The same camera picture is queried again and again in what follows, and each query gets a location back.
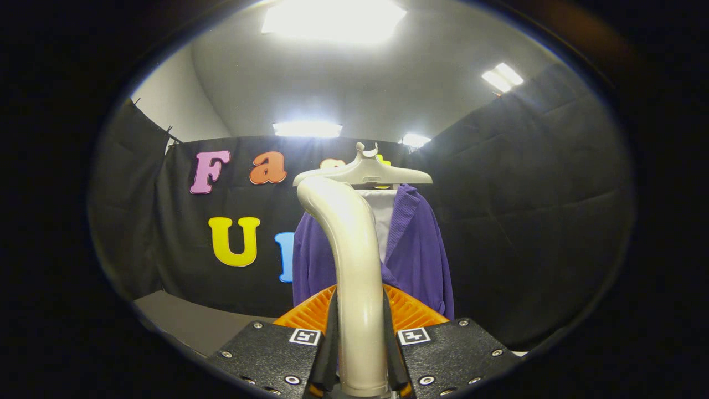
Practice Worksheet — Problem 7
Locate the double ceiling light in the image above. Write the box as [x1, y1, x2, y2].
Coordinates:
[481, 62, 525, 94]

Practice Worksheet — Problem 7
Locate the white shirt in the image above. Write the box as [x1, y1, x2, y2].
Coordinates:
[354, 188, 398, 264]

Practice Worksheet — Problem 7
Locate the white plastic hanger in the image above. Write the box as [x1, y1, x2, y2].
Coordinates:
[292, 142, 434, 187]

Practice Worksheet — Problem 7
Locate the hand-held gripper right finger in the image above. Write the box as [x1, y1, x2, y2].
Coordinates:
[382, 284, 521, 398]

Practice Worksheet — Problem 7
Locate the white garment steamer head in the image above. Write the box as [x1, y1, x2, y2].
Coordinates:
[296, 176, 391, 398]

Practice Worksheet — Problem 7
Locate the grey cabinet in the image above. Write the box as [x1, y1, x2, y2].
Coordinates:
[133, 290, 278, 358]

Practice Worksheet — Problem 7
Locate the long ceiling light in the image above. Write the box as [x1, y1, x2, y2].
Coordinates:
[273, 121, 344, 139]

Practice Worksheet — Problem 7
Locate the black backdrop cloth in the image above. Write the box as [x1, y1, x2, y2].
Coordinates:
[89, 100, 181, 300]
[155, 136, 438, 319]
[399, 61, 635, 352]

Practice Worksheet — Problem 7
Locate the large ceiling light panel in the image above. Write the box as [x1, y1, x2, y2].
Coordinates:
[261, 0, 408, 46]

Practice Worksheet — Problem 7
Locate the purple corduroy jacket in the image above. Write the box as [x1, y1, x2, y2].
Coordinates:
[292, 184, 455, 321]

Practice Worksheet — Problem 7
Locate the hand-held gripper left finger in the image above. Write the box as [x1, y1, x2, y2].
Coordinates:
[206, 284, 340, 398]

